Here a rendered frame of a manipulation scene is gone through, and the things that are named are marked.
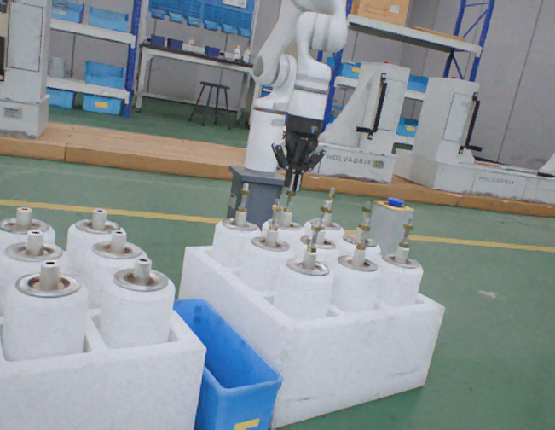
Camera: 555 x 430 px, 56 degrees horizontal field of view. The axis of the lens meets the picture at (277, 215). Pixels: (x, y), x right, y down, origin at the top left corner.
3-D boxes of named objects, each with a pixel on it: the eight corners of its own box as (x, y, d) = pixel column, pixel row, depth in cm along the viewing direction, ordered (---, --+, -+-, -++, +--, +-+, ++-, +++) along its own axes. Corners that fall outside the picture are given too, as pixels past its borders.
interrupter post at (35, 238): (24, 252, 75) (25, 229, 74) (42, 251, 76) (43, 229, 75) (26, 258, 73) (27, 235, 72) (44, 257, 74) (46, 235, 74)
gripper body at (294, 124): (298, 113, 104) (290, 159, 106) (332, 118, 108) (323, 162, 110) (280, 107, 110) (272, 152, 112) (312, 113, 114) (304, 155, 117)
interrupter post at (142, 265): (129, 279, 72) (132, 257, 71) (146, 278, 73) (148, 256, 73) (135, 286, 70) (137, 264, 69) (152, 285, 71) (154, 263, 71)
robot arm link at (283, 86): (286, 55, 146) (274, 116, 150) (257, 49, 141) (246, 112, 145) (303, 56, 139) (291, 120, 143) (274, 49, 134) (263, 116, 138)
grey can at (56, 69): (48, 76, 513) (49, 56, 508) (66, 78, 518) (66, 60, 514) (47, 77, 498) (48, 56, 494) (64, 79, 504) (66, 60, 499)
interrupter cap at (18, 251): (2, 246, 75) (2, 241, 75) (57, 245, 80) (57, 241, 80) (8, 264, 69) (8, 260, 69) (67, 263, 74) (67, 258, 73)
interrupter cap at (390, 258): (377, 262, 101) (378, 258, 101) (384, 253, 108) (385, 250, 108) (415, 273, 99) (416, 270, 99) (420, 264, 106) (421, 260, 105)
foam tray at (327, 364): (174, 322, 115) (185, 246, 111) (309, 305, 138) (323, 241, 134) (270, 431, 85) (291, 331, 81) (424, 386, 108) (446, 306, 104)
